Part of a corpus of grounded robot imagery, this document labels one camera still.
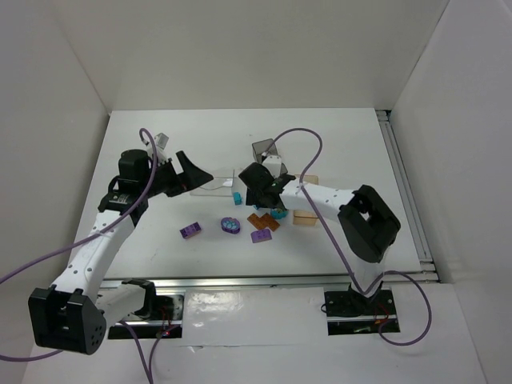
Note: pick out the orange flat lego plate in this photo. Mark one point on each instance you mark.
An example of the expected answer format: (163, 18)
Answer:
(263, 222)

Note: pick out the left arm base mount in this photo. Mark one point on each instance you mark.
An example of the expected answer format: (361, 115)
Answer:
(164, 320)

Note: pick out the clear plastic container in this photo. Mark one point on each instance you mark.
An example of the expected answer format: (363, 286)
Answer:
(222, 185)

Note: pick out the aluminium rail right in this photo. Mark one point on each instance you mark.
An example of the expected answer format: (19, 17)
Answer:
(428, 269)

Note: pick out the aluminium rail front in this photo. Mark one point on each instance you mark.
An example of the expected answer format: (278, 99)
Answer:
(267, 281)

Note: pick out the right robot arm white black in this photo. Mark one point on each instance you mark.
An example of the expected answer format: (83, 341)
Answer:
(358, 222)

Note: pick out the purple rounded printed lego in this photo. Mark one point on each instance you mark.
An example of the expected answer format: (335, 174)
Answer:
(230, 225)

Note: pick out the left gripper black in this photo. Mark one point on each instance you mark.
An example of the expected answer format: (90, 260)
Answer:
(173, 176)

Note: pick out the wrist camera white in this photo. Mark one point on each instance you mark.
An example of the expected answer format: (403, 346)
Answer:
(160, 141)
(274, 164)

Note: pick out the light purple curved lego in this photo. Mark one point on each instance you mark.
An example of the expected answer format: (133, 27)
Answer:
(261, 235)

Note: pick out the aluminium rail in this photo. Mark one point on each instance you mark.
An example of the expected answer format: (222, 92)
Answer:
(428, 269)
(267, 281)

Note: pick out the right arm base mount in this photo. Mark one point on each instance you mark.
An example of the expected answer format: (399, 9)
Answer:
(349, 314)

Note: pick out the teal rounded printed lego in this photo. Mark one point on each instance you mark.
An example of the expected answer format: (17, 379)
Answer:
(278, 214)

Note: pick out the amber plastic container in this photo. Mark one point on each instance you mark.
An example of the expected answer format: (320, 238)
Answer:
(306, 218)

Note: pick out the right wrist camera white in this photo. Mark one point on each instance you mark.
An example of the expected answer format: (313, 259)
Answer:
(274, 164)

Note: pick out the purple lego brick left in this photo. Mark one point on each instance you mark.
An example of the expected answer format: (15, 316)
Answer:
(190, 230)

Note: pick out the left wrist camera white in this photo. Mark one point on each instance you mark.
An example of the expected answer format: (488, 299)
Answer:
(160, 141)

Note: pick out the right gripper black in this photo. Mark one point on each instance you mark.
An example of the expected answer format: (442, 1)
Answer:
(263, 188)

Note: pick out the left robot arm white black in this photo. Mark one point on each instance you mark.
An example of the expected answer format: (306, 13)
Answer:
(71, 314)

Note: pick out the small teal lego brick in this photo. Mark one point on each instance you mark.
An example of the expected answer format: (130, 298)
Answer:
(237, 197)

